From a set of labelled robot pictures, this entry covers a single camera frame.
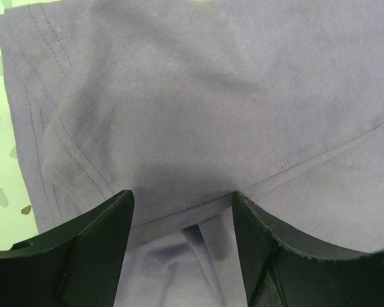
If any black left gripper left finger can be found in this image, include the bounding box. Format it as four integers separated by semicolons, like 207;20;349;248
0;191;134;307

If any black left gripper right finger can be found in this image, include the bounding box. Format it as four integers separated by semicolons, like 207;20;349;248
232;192;384;306

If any purple t-shirt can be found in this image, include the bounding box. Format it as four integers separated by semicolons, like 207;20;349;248
0;1;384;306

